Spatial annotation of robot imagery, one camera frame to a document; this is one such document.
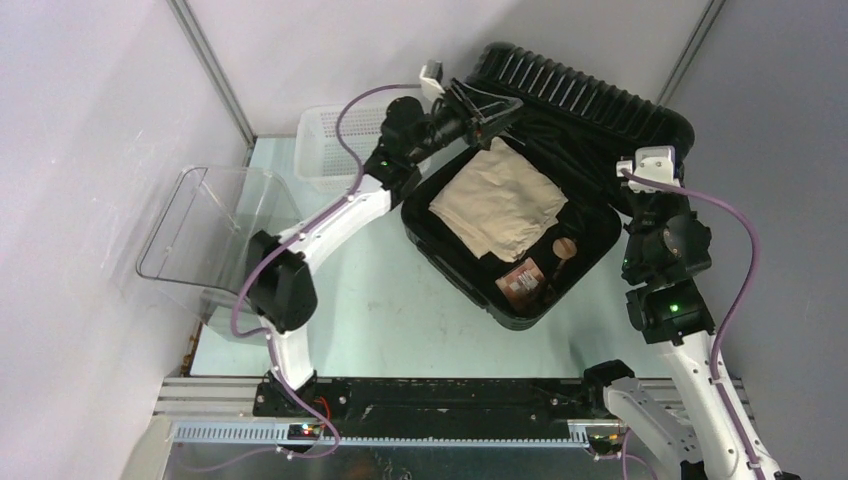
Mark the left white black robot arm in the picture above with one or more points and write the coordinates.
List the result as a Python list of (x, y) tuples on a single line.
[(279, 284)]

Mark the aluminium frame rail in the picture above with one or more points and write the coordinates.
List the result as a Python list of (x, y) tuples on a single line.
[(258, 409)]

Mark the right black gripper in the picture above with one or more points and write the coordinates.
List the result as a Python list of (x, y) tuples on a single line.
[(675, 199)]

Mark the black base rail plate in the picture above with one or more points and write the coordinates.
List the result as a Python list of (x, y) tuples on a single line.
[(508, 409)]

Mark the beige folded cloth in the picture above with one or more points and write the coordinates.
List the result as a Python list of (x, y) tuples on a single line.
[(499, 203)]

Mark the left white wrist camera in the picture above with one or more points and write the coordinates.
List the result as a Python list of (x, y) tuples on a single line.
[(430, 80)]

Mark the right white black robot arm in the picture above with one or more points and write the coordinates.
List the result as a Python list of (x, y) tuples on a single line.
[(667, 247)]

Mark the round wooden brush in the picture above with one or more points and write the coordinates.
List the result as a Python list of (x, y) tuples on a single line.
[(564, 249)]

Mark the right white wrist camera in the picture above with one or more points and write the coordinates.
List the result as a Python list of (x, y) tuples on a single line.
[(649, 165)]

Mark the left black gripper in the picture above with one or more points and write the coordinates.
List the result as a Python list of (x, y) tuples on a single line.
[(473, 109)]

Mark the black ribbed hard-shell suitcase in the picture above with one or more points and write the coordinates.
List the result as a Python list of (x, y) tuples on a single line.
[(574, 130)]

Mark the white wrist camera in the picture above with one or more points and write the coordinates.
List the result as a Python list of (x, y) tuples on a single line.
[(430, 80), (649, 165)]

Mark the white perforated plastic basket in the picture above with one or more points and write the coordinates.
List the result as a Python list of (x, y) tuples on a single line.
[(325, 134)]

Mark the clear acrylic bin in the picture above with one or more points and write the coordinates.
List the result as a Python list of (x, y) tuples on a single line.
[(197, 248)]

